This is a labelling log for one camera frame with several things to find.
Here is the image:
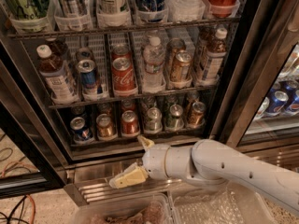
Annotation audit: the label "blue pepsi can rear bottom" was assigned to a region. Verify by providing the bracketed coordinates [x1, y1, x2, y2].
[71, 106, 89, 119]

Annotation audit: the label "red coke can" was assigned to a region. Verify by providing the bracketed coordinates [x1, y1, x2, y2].
[121, 100, 136, 112]
[121, 110, 140, 136]

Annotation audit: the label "gold can rear bottom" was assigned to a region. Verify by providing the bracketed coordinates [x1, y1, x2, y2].
[97, 103, 113, 117]

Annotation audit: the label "orange cable on floor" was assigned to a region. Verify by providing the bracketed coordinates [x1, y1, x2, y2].
[0, 161, 39, 224]

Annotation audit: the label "red coke can front bottom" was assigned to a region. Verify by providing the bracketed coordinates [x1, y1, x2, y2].
[121, 110, 140, 136]

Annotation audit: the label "clear water bottle middle shelf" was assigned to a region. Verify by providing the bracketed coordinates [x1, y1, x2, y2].
[143, 36, 165, 88]

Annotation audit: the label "black cable on floor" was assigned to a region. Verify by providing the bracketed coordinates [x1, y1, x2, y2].
[0, 133, 29, 224]

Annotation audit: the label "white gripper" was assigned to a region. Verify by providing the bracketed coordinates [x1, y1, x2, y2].
[109, 135, 170, 189]

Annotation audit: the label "clear water bottle shelf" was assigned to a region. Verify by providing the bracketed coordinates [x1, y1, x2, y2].
[143, 36, 165, 88]
[166, 0, 206, 22]

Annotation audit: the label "red coca-cola can middle rear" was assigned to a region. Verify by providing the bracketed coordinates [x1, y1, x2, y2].
[111, 44, 132, 60]

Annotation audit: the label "right fridge door frame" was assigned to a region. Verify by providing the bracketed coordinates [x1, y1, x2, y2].
[208, 0, 299, 155]

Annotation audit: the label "gold can middle rear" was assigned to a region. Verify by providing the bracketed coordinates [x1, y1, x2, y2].
[166, 37, 186, 67]

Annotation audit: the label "red coca-cola can middle front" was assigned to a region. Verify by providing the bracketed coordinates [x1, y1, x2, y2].
[112, 57, 136, 97]

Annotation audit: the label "red coke can rear bottom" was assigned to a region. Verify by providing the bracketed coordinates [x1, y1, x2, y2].
[121, 100, 136, 112]

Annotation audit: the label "gold can middle front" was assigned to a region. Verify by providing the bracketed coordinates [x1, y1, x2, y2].
[170, 50, 192, 82]

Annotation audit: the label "clear plastic bin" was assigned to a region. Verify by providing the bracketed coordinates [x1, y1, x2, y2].
[168, 183, 277, 224]
[69, 193, 174, 224]

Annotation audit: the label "tea bottle rear right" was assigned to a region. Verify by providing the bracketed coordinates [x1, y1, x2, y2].
[198, 26, 215, 56]

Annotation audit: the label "bronze can rear bottom right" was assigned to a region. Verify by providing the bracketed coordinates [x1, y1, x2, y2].
[185, 91, 200, 108]

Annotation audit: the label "silver green can front bottom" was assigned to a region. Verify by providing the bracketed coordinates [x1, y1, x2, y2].
[144, 107, 163, 133]

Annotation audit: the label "green bottle top shelf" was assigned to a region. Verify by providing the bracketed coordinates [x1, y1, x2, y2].
[5, 0, 50, 33]

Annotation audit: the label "tea bottle rear left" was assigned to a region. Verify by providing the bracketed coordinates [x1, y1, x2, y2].
[46, 37, 71, 61]

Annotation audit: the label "bronze can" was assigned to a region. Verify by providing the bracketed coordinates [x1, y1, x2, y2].
[187, 102, 206, 128]
[185, 91, 200, 108]

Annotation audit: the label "left clear plastic bin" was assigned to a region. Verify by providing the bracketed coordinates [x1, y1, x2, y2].
[69, 193, 174, 224]

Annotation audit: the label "pepsi cans behind right door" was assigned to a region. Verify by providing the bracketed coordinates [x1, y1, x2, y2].
[254, 80, 299, 119]

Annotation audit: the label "tea bottle front right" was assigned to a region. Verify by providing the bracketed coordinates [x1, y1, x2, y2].
[197, 26, 227, 85]

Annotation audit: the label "blue pepsi can front bottom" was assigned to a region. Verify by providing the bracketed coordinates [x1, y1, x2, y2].
[70, 117, 94, 144]

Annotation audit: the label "clear water bottle top shelf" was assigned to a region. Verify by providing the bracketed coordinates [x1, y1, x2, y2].
[166, 0, 206, 22]

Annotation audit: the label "right clear plastic bin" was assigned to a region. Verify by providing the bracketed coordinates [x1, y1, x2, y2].
[168, 183, 277, 224]

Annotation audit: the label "silver green can rear bottom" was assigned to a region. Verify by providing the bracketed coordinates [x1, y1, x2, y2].
[141, 96, 157, 113]

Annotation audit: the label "gold can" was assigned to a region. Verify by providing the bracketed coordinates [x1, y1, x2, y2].
[96, 114, 117, 140]
[170, 50, 192, 82]
[166, 37, 186, 67]
[97, 103, 113, 117]

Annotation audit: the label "gold can front bottom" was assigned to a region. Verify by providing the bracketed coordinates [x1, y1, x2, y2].
[96, 114, 117, 140]

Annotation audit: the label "tea bottle front left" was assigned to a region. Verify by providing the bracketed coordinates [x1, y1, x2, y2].
[36, 45, 78, 105]

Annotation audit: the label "silver green can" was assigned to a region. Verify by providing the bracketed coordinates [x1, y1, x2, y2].
[144, 107, 163, 133]
[141, 96, 157, 113]

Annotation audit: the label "tea bottle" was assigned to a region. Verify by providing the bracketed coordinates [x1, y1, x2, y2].
[46, 37, 71, 61]
[197, 26, 227, 85]
[36, 45, 78, 105]
[198, 26, 215, 56]

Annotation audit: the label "bronze can front bottom right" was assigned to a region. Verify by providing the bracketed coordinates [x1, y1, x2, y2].
[187, 102, 206, 128]

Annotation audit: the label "silver can top shelf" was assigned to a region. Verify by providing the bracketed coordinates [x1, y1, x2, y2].
[56, 0, 87, 18]

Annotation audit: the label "rear pepsi can middle shelf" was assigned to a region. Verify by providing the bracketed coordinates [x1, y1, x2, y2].
[76, 47, 94, 62]

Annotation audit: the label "blue pepsi can middle shelf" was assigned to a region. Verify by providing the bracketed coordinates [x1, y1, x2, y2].
[77, 60, 103, 101]

